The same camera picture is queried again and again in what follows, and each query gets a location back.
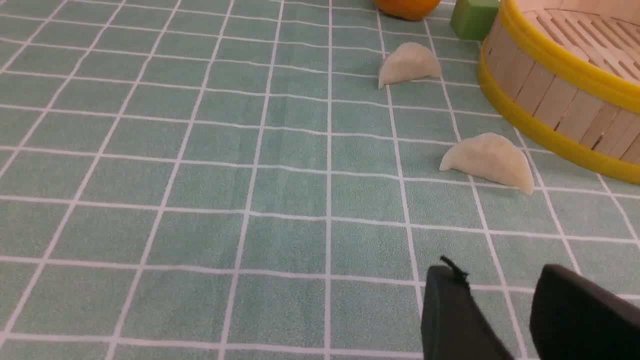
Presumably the white dumpling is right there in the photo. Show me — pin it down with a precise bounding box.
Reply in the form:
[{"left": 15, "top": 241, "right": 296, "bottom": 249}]
[
  {"left": 378, "top": 42, "right": 442, "bottom": 89},
  {"left": 439, "top": 132, "right": 535, "bottom": 196}
]

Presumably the green foam cube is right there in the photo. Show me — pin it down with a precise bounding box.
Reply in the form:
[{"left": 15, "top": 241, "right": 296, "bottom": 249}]
[{"left": 450, "top": 0, "right": 500, "bottom": 42}]

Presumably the orange plastic pear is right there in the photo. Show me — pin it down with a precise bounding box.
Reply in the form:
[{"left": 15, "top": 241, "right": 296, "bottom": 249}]
[{"left": 373, "top": 0, "right": 441, "bottom": 22}]

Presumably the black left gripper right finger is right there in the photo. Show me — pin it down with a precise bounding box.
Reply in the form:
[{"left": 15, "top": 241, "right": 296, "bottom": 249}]
[{"left": 529, "top": 264, "right": 640, "bottom": 360}]

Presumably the green grid tablecloth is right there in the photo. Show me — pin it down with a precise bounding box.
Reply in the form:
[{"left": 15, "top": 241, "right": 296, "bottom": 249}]
[{"left": 0, "top": 0, "right": 640, "bottom": 360}]

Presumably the bamboo steamer tray yellow rim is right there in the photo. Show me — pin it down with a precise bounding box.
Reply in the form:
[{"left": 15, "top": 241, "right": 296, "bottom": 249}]
[{"left": 477, "top": 0, "right": 640, "bottom": 185}]

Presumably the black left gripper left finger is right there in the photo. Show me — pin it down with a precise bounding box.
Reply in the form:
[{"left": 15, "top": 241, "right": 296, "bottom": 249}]
[{"left": 421, "top": 256, "right": 514, "bottom": 360}]

